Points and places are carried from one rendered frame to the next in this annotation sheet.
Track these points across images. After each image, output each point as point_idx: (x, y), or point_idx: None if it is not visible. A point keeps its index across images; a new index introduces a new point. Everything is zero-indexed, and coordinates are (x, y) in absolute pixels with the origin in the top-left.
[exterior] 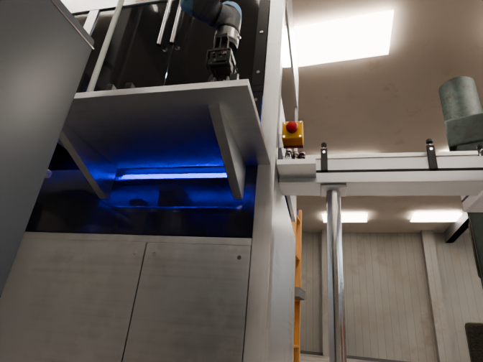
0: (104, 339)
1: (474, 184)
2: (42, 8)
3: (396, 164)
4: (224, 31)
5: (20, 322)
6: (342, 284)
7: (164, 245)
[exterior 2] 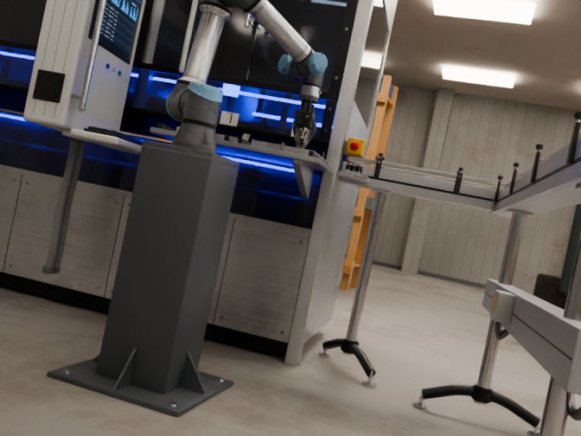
0: None
1: (482, 208)
2: (226, 171)
3: (430, 183)
4: (309, 92)
5: None
6: (371, 263)
7: (248, 223)
